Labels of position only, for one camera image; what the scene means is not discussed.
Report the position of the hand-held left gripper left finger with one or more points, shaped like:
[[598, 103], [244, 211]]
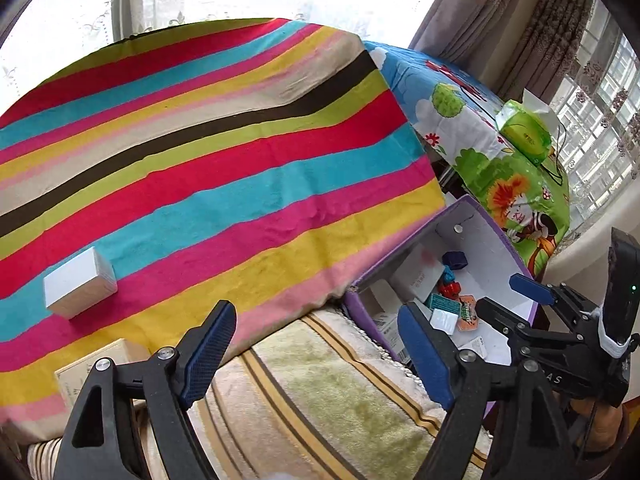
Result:
[[210, 355]]

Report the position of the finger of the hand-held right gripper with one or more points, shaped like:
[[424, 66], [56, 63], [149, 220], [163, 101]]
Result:
[[530, 290], [505, 317]]

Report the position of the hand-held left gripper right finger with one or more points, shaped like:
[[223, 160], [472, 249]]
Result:
[[425, 355]]

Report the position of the teal box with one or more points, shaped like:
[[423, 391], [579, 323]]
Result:
[[442, 303]]

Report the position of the red toy car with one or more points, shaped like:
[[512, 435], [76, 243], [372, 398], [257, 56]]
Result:
[[449, 291]]

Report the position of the purple storage box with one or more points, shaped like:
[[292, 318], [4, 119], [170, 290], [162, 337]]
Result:
[[480, 240]]

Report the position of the dark blue small object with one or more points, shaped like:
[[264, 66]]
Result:
[[455, 260]]

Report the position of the person's right hand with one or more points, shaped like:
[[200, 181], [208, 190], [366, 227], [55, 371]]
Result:
[[600, 425]]

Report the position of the orange card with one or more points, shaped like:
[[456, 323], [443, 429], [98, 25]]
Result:
[[468, 312]]

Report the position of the small white square box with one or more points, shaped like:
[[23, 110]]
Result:
[[444, 321]]

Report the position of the beige carton with figure print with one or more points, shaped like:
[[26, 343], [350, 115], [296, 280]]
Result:
[[120, 352]]

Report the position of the beige striped cushion cover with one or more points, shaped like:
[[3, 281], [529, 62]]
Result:
[[310, 410]]

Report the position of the white cube box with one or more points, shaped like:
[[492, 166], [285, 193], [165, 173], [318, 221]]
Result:
[[80, 285]]

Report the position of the green tissue pack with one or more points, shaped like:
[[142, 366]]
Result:
[[525, 130]]

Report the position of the rainbow striped blanket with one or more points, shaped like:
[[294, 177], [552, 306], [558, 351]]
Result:
[[225, 160]]

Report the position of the cartoon printed tablecloth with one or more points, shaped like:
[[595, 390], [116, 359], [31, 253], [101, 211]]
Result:
[[450, 110]]

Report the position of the grey drape curtain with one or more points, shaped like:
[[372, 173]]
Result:
[[500, 25]]

